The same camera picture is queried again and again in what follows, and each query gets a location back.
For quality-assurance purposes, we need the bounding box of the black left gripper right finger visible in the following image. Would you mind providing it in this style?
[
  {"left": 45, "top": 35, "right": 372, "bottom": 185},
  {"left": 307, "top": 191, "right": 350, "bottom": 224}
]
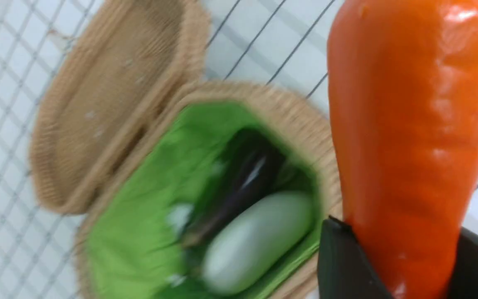
[{"left": 447, "top": 228, "right": 478, "bottom": 299}]

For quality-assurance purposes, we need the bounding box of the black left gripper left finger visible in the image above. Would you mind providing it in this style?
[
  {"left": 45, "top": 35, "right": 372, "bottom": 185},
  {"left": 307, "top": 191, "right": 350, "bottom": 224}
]
[{"left": 317, "top": 216, "right": 392, "bottom": 299}]

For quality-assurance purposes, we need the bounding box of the white toy radish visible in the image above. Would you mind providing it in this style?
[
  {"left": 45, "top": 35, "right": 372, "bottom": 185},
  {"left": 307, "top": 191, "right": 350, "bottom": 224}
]
[{"left": 201, "top": 191, "right": 314, "bottom": 296}]

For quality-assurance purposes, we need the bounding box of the dark purple toy eggplant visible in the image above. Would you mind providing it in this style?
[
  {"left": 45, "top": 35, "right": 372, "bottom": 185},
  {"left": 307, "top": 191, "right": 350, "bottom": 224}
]
[{"left": 180, "top": 127, "right": 286, "bottom": 248}]

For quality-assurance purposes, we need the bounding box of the orange toy carrot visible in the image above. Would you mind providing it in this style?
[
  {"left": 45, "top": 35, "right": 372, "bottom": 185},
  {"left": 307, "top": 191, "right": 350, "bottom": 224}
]
[{"left": 327, "top": 0, "right": 478, "bottom": 299}]

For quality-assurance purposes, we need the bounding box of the woven wicker basket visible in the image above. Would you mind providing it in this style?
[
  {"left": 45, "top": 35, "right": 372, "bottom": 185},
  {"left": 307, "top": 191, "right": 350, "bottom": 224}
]
[{"left": 75, "top": 81, "right": 343, "bottom": 299}]

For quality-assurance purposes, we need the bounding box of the woven wicker basket lid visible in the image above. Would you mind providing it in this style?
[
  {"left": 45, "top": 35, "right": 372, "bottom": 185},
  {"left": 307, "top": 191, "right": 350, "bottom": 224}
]
[{"left": 29, "top": 0, "right": 209, "bottom": 214}]

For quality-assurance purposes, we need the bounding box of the white checkered tablecloth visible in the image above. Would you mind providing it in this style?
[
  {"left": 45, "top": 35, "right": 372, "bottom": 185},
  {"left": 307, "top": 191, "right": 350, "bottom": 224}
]
[{"left": 0, "top": 0, "right": 478, "bottom": 299}]

